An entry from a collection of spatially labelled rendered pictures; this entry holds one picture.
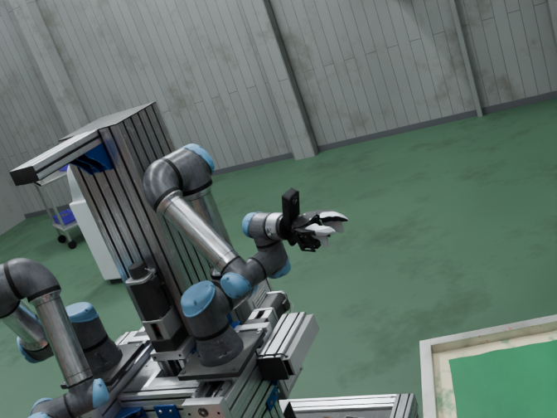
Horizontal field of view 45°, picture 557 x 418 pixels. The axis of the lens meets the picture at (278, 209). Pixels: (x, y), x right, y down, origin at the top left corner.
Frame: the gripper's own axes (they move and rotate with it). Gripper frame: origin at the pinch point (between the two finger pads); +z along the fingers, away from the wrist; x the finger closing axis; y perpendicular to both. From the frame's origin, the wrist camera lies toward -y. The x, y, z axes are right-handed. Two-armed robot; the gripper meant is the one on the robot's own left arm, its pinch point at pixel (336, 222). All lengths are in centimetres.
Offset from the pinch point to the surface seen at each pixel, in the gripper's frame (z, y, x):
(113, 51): -738, 15, -393
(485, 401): 9, 75, -15
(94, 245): -505, 141, -131
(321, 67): -479, 131, -495
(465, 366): -5, 77, -28
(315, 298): -241, 191, -156
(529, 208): -144, 212, -310
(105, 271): -506, 172, -126
